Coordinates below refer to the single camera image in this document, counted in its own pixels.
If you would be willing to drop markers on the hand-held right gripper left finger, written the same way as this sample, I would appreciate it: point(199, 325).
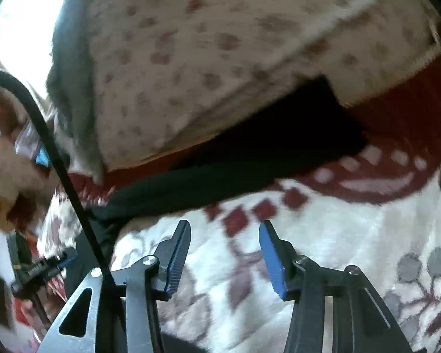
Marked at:
point(177, 261)

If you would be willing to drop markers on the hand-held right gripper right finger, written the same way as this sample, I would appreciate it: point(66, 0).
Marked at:
point(273, 264)

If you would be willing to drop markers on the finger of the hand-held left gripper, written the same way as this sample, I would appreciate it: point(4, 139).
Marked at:
point(67, 259)

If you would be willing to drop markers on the black pants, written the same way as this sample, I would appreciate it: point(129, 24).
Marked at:
point(242, 161)

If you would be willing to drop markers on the red white floral blanket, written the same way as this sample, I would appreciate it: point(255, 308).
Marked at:
point(352, 246)

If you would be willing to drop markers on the clear blue plastic object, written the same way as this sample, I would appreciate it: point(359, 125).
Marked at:
point(40, 156)

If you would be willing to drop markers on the grey fuzzy cloth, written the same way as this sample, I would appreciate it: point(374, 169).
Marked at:
point(70, 99)

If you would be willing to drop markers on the beige floral pillow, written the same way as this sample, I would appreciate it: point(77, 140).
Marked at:
point(205, 62)

